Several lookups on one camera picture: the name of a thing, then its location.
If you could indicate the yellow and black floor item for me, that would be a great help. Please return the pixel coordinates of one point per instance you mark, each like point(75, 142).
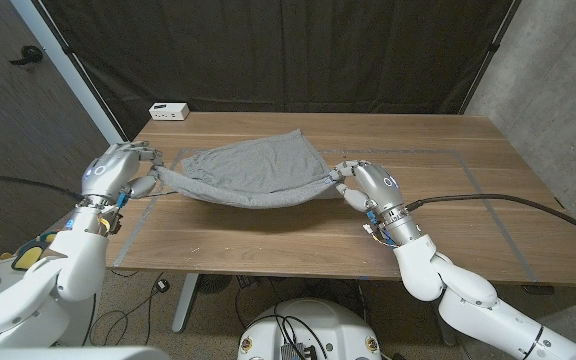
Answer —
point(27, 256)

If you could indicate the black plug adapter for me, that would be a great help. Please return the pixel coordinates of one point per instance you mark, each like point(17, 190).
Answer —
point(162, 285)

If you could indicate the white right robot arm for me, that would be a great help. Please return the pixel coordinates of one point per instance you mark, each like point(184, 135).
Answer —
point(468, 295)

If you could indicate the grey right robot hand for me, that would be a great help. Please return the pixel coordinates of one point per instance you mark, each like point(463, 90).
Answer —
point(380, 187)

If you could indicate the white table leg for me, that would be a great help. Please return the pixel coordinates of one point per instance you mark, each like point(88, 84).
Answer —
point(185, 305)

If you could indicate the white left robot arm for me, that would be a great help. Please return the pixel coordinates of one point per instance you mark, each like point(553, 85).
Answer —
point(78, 265)

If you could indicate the black backdrop stand pole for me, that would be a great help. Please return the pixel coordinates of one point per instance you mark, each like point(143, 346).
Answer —
point(67, 50)
point(493, 47)

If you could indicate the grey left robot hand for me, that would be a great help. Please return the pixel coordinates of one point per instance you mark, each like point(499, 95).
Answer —
point(108, 172)

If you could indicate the dark round floor fan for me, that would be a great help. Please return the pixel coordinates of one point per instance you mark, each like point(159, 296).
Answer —
point(213, 282)

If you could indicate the grey fabric shorts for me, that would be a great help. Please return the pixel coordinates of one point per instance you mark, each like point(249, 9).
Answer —
point(258, 170)

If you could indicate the white power strip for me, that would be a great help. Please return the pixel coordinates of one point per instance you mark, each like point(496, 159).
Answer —
point(168, 111)

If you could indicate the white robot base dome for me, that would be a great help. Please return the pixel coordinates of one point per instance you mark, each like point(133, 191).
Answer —
point(328, 325)

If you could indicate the white door frame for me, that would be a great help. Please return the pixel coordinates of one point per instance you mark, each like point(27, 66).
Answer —
point(84, 95)

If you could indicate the dark wooden door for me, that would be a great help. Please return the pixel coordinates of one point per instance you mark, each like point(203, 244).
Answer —
point(18, 100)

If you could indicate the black backdrop curtain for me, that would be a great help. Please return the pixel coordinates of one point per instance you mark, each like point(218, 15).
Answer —
point(293, 55)

